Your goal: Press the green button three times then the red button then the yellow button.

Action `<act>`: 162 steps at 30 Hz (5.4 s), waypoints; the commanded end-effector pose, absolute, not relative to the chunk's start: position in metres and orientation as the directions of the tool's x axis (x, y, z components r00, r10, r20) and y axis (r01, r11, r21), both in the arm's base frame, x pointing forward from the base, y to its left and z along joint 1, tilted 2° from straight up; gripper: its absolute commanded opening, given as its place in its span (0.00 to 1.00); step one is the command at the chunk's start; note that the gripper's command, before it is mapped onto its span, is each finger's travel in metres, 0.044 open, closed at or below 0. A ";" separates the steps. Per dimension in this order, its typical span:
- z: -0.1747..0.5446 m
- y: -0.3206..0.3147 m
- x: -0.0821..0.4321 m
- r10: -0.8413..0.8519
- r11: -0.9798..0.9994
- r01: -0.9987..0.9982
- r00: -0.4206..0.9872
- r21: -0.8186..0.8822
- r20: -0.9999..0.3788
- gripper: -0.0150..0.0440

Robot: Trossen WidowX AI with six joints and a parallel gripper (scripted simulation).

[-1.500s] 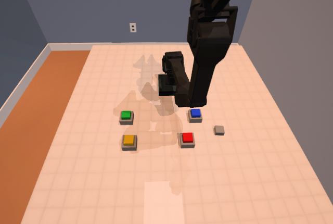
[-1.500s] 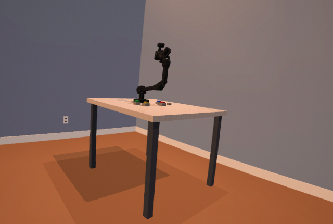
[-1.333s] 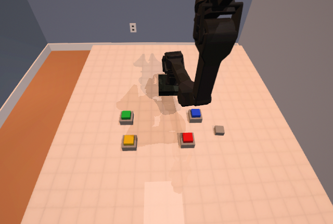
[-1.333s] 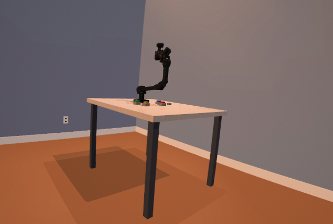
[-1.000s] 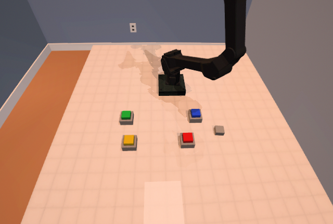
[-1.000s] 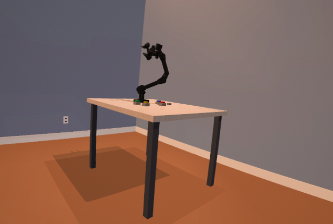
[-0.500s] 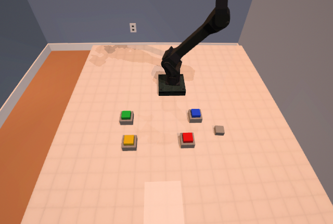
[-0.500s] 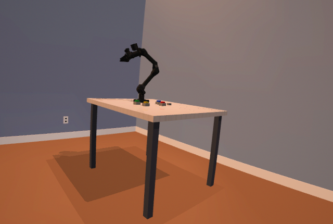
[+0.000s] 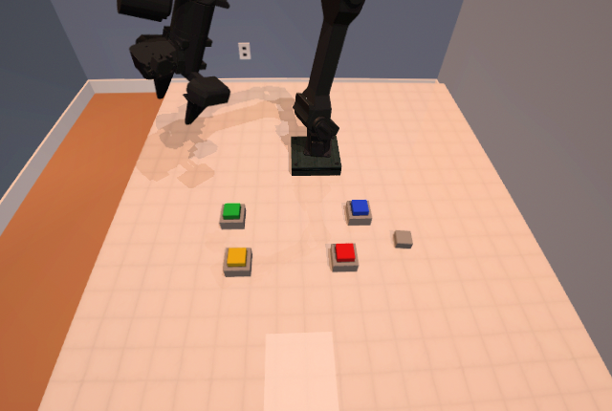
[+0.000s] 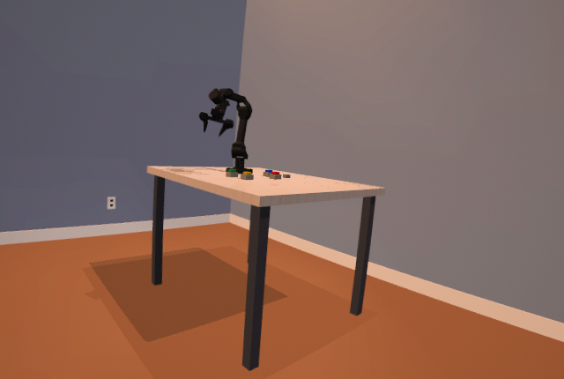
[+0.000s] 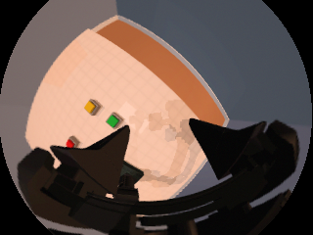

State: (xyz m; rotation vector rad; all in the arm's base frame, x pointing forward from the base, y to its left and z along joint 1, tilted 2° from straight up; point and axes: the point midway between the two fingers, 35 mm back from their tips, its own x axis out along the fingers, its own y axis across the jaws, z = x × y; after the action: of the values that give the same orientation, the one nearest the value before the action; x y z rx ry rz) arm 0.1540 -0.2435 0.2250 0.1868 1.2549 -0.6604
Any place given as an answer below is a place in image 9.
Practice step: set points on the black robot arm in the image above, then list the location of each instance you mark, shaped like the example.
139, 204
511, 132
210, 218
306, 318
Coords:
160, 58

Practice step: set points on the yellow button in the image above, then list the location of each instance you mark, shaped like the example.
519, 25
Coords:
238, 262

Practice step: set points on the red button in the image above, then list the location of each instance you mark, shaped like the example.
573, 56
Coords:
344, 258

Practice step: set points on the small tan block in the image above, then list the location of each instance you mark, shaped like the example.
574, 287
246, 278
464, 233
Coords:
402, 239

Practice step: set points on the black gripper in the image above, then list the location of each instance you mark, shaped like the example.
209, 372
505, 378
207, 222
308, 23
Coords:
201, 92

